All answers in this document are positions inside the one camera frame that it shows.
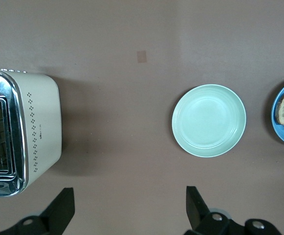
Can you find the brown tape patch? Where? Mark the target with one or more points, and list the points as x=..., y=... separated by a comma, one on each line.
x=141, y=56

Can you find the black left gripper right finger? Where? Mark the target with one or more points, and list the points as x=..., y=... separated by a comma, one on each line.
x=200, y=220

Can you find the mint green round plate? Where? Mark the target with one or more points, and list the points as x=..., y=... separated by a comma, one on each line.
x=209, y=120

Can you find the cream chrome toaster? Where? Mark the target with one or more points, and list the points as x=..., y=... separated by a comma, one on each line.
x=44, y=122

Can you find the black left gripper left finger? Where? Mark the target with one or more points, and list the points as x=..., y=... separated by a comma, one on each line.
x=56, y=215

